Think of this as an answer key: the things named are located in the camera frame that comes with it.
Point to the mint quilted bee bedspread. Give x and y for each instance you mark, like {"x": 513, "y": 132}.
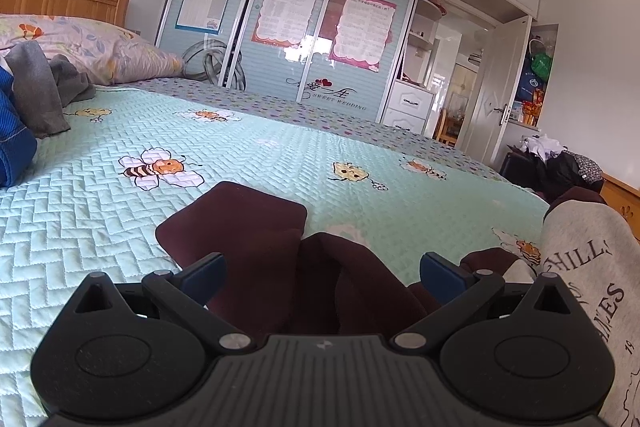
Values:
{"x": 94, "y": 195}

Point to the yellow wooden cabinet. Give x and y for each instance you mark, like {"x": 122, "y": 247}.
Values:
{"x": 625, "y": 200}

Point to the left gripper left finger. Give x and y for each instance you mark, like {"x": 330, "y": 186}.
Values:
{"x": 182, "y": 298}

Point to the white wardrobe with sliding doors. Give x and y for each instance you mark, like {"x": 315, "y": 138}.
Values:
{"x": 389, "y": 61}

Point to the white room door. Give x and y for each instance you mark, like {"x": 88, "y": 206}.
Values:
{"x": 494, "y": 91}

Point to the orange framed poster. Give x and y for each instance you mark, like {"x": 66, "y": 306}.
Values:
{"x": 283, "y": 23}

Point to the maroon and grey sweatshirt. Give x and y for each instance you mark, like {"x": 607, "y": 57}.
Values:
{"x": 282, "y": 281}

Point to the pink framed poster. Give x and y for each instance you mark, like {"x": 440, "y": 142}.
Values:
{"x": 359, "y": 31}

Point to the blue garment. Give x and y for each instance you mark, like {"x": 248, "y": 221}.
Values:
{"x": 17, "y": 143}

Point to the grey garment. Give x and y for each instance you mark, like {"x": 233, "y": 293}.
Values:
{"x": 42, "y": 88}

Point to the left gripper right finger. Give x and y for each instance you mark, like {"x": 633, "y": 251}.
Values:
{"x": 462, "y": 297}

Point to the dark clothes pile on chair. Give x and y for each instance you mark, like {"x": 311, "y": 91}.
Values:
{"x": 549, "y": 169}

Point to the floral pillow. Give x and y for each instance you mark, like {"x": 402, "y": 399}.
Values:
{"x": 108, "y": 54}

